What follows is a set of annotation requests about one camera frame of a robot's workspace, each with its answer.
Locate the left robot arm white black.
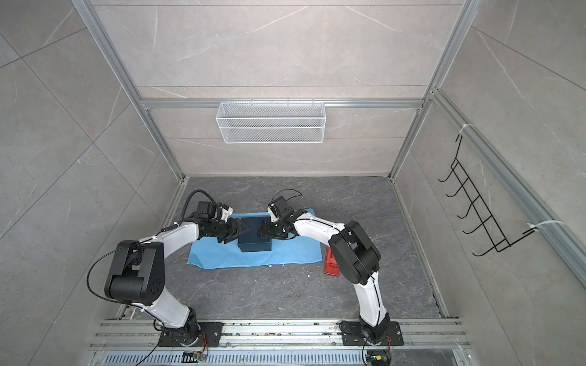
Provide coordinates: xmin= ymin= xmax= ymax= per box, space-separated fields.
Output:
xmin=104 ymin=201 xmax=249 ymax=346

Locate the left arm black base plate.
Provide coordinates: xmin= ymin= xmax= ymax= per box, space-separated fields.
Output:
xmin=157 ymin=322 xmax=224 ymax=347

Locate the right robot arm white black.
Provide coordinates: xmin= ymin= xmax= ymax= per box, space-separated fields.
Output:
xmin=259 ymin=196 xmax=391 ymax=344

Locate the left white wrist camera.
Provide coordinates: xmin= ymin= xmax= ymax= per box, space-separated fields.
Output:
xmin=215 ymin=202 xmax=233 ymax=222

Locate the black wire hook rack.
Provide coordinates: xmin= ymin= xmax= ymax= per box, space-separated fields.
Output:
xmin=438 ymin=135 xmax=538 ymax=257

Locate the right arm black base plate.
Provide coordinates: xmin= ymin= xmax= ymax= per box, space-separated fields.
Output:
xmin=339 ymin=320 xmax=404 ymax=347

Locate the aluminium mounting rail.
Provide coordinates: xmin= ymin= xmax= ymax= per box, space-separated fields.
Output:
xmin=81 ymin=319 xmax=478 ymax=365

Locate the dark navy gift box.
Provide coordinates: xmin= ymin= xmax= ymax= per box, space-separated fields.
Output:
xmin=237 ymin=215 xmax=272 ymax=253

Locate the red tape dispenser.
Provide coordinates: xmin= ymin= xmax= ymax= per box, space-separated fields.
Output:
xmin=324 ymin=258 xmax=340 ymax=277

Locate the white wire mesh basket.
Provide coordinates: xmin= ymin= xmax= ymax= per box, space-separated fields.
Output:
xmin=216 ymin=102 xmax=327 ymax=144

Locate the light blue wrapping paper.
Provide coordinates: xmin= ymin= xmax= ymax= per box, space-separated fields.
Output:
xmin=187 ymin=237 xmax=323 ymax=270

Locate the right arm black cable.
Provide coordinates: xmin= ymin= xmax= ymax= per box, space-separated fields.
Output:
xmin=271 ymin=188 xmax=303 ymax=204

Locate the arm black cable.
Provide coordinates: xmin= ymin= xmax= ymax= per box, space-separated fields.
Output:
xmin=271 ymin=188 xmax=303 ymax=204
xmin=180 ymin=188 xmax=218 ymax=223

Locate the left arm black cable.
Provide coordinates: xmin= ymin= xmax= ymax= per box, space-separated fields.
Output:
xmin=180 ymin=188 xmax=218 ymax=223

